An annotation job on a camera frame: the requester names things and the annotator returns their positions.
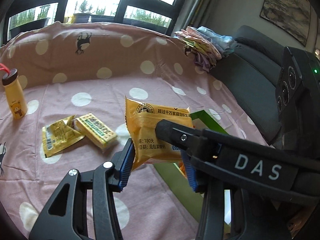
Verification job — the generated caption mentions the folded clothes pile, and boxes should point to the folded clothes pile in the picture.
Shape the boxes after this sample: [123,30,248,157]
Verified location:
[175,26,235,73]

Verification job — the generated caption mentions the black tracking camera device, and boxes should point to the black tracking camera device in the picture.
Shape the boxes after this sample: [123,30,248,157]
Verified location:
[276,47,319,156]

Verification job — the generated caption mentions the gold foil snack pack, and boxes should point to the gold foil snack pack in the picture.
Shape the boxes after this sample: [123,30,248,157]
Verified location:
[42,115,85,158]

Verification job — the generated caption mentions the framed wall painting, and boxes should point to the framed wall painting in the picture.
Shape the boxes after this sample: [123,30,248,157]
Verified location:
[260,0,311,46]

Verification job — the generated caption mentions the orange snack bag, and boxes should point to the orange snack bag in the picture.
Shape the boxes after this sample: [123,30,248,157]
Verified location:
[178,161,187,178]

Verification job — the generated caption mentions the green cardboard box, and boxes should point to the green cardboard box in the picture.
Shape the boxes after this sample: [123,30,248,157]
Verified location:
[155,119,225,239]

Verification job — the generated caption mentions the pink polka dot bedsheet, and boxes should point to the pink polka dot bedsheet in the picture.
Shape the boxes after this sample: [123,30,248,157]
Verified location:
[1,22,265,236]

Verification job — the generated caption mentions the yellow bear bottle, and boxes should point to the yellow bear bottle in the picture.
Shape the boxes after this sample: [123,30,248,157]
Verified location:
[1,63,28,120]

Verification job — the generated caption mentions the soda cracker pack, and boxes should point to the soda cracker pack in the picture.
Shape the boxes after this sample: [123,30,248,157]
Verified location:
[75,113,117,151]

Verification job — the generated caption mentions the black window frame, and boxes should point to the black window frame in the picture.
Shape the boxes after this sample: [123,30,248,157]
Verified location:
[1,0,186,44]

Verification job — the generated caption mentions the dark grey sofa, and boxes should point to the dark grey sofa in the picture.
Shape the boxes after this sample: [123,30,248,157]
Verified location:
[210,25,284,148]

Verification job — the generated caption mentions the yellow bread snack pack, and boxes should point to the yellow bread snack pack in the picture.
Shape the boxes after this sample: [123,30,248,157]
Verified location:
[125,98,193,170]

